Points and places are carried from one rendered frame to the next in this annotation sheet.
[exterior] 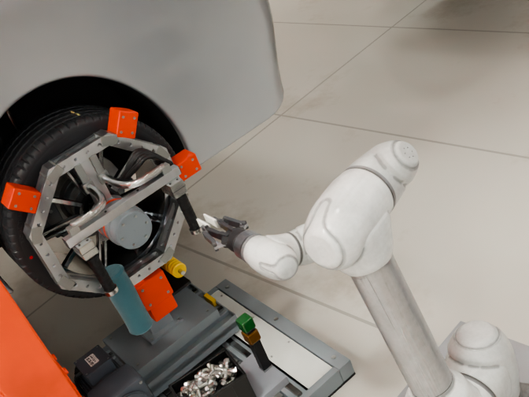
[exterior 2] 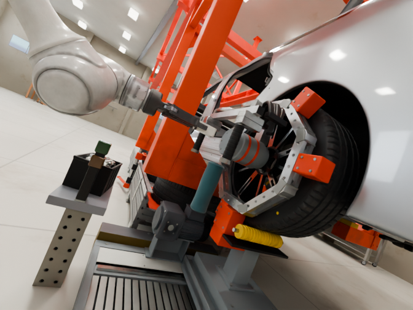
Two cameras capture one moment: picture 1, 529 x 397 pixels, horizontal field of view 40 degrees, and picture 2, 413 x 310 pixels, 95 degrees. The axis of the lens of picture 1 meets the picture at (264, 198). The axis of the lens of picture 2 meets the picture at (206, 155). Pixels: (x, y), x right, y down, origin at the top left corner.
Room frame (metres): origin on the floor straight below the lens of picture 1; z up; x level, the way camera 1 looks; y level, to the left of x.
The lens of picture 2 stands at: (2.01, -0.43, 0.73)
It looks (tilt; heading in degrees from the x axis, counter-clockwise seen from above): 2 degrees up; 93
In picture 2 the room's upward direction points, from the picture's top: 23 degrees clockwise
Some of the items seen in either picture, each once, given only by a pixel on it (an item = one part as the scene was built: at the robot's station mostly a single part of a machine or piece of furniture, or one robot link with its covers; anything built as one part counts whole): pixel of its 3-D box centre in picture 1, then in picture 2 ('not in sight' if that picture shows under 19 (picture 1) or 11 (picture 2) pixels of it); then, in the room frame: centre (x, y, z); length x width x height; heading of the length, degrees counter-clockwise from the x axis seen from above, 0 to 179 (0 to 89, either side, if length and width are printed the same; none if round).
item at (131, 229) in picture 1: (120, 220); (243, 149); (2.12, 0.47, 0.85); 0.21 x 0.14 x 0.14; 27
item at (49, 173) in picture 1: (111, 214); (255, 155); (2.18, 0.50, 0.85); 0.54 x 0.07 x 0.54; 117
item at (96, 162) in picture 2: (251, 335); (97, 161); (1.65, 0.18, 0.59); 0.04 x 0.04 x 0.04; 27
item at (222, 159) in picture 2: (188, 212); (232, 143); (2.05, 0.25, 0.83); 0.04 x 0.04 x 0.16
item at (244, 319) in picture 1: (246, 323); (103, 147); (1.65, 0.18, 0.64); 0.04 x 0.04 x 0.04; 27
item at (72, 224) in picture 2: not in sight; (70, 232); (1.55, 0.39, 0.21); 0.10 x 0.10 x 0.42; 27
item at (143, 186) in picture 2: not in sight; (137, 170); (1.14, 1.96, 0.28); 2.47 x 0.09 x 0.22; 117
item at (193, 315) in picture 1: (149, 307); (240, 261); (2.33, 0.58, 0.32); 0.40 x 0.30 x 0.28; 117
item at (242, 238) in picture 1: (249, 246); (136, 95); (1.73, 0.09, 0.83); 0.09 x 0.06 x 0.09; 117
